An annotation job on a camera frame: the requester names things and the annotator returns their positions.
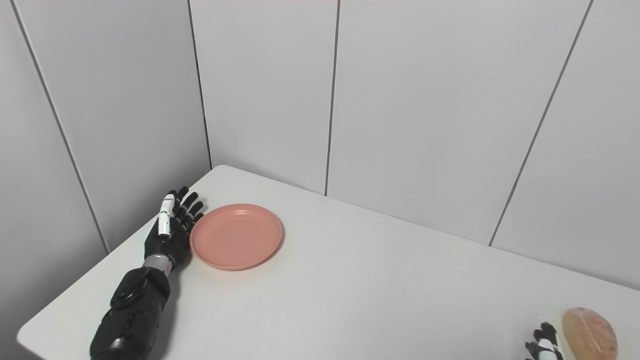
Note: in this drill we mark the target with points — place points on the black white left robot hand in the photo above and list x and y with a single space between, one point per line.
167 245

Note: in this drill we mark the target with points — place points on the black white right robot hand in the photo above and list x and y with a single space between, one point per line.
545 347

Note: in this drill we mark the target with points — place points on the brown bread roll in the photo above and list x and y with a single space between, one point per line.
590 335

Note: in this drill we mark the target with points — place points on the pink round plate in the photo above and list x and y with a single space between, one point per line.
237 237

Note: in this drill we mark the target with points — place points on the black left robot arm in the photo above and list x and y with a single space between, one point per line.
132 315

